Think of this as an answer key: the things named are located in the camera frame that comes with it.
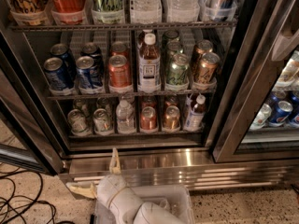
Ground green lacroix can top shelf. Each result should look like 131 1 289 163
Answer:
92 0 123 24

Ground green 7up can left rear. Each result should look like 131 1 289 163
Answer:
73 99 90 117

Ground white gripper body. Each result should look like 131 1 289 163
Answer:
97 175 147 224

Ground pure leaf tea bottle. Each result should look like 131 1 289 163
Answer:
139 33 161 92

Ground orange soda can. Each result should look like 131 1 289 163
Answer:
141 96 157 108
110 41 129 58
140 106 157 131
108 55 132 88

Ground gold soda can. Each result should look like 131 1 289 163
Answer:
163 105 180 130
164 95 178 108

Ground green lacroix can middle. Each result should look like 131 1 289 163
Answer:
166 41 184 63

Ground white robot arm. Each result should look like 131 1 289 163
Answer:
66 148 185 224

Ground green lacroix can front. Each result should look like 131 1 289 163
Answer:
166 53 189 87

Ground orange soda can bottom rear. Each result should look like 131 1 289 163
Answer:
141 96 157 108

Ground steel fridge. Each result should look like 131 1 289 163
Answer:
0 0 299 190

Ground gold soda can bottom rear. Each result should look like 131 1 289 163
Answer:
164 95 178 108

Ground pepsi can right compartment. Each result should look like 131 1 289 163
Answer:
268 101 292 127

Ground blue pepsi can left rear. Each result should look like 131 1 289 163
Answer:
50 43 77 79

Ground blue pepsi can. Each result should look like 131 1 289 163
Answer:
76 56 103 90
44 57 74 91
50 43 77 79
80 42 105 76

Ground clear plastic bin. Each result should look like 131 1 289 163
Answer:
93 185 195 224

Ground gold lacroix can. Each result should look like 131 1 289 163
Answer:
193 52 220 84
191 39 213 72

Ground gold soda can bottom front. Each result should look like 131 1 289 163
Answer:
163 105 180 130

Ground clear water bottle top left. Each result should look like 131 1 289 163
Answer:
130 0 162 24

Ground green 7up can left front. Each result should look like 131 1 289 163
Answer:
67 109 89 133

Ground red coca cola can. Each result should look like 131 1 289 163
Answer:
52 0 86 24

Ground tea bottle bottom shelf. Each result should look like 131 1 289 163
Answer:
183 93 206 132

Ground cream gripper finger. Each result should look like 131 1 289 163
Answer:
66 183 96 199
109 147 121 175

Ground clear water bottle bottom shelf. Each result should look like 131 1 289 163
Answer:
116 100 135 134

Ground black cables on floor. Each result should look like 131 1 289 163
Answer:
0 163 76 224

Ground orange lacroix can top shelf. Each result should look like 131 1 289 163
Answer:
2 0 50 26

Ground orange soda can middle front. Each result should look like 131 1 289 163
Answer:
108 55 132 88

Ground clear water bottle top right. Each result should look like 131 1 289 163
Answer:
164 0 200 22

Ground white can right compartment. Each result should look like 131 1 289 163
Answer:
249 104 272 130

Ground blue pepsi can left front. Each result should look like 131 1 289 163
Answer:
44 57 74 91

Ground green lacroix can rear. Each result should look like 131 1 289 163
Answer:
162 30 179 46

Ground right glass fridge door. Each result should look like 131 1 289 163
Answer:
206 0 298 164

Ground blue can right far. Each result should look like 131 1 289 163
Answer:
288 91 299 128

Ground orange soda can middle rear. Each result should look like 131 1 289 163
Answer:
110 41 129 58

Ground open left fridge door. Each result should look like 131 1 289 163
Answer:
0 35 64 175

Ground orange soda can bottom front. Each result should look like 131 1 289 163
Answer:
140 106 157 131

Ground gold lacroix can front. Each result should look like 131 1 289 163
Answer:
193 52 220 84

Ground fridge door handle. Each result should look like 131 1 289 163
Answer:
272 29 299 62

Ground gold lacroix can rear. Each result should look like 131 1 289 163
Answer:
191 39 213 72

